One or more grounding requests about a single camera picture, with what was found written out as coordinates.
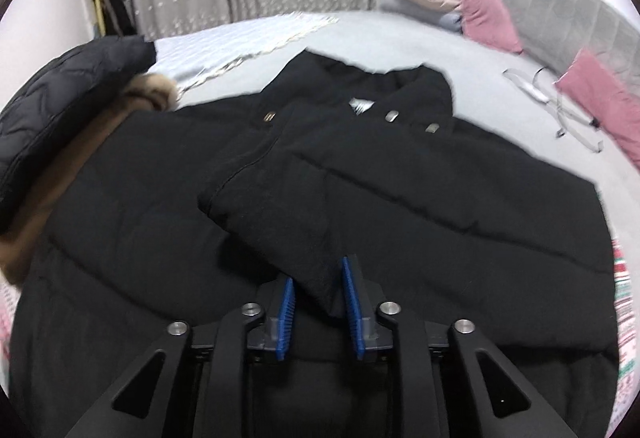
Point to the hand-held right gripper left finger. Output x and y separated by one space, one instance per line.
283 318

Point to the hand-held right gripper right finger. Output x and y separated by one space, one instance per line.
352 313

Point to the large black jacket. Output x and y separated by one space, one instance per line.
400 198

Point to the brown folded garment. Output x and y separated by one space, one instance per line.
65 168

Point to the red green patterned blanket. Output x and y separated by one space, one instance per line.
622 298

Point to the bed with grey sheet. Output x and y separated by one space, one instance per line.
400 38

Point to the pale lace-edged throw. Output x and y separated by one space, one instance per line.
225 43

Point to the grey pillow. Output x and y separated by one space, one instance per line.
445 21

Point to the black quilted jacket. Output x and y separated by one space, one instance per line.
50 108

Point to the mauve pillow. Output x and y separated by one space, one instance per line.
600 98
485 13

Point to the grey quilted mattress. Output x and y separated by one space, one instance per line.
560 3

